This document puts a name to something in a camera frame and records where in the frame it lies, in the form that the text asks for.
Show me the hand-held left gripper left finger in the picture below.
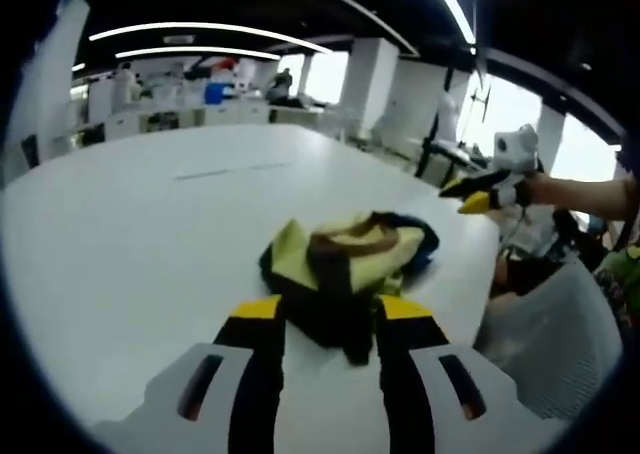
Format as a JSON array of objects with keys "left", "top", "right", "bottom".
[{"left": 92, "top": 295, "right": 287, "bottom": 454}]

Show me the short curved ceiling light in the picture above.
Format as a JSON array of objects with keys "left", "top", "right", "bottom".
[{"left": 114, "top": 46, "right": 282, "bottom": 62}]

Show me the straight ceiling light strip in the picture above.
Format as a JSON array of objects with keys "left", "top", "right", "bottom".
[{"left": 428, "top": 0, "right": 477, "bottom": 44}]

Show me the yellow black brown garment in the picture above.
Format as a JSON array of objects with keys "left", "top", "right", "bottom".
[{"left": 257, "top": 210, "right": 442, "bottom": 368}]

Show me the white mesh chair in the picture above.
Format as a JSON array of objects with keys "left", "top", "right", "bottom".
[{"left": 473, "top": 262, "right": 627, "bottom": 421}]

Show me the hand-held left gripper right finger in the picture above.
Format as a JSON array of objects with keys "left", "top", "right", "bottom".
[{"left": 373, "top": 296, "right": 570, "bottom": 454}]

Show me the green patterned cloth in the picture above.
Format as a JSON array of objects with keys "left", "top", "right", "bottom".
[{"left": 593, "top": 245, "right": 640, "bottom": 328}]

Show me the long curved ceiling light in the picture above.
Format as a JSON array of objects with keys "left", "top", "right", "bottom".
[{"left": 88, "top": 21, "right": 332, "bottom": 56}]

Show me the blue box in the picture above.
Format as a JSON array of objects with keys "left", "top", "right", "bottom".
[{"left": 203, "top": 82, "right": 235, "bottom": 107}]

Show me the black tripod stand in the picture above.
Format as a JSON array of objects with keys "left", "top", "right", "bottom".
[{"left": 413, "top": 66, "right": 496, "bottom": 181}]

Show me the white robot figure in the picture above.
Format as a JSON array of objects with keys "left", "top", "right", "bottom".
[{"left": 113, "top": 62, "right": 145, "bottom": 106}]

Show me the long white cabinet row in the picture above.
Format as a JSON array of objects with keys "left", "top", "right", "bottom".
[{"left": 103, "top": 101, "right": 324, "bottom": 141}]

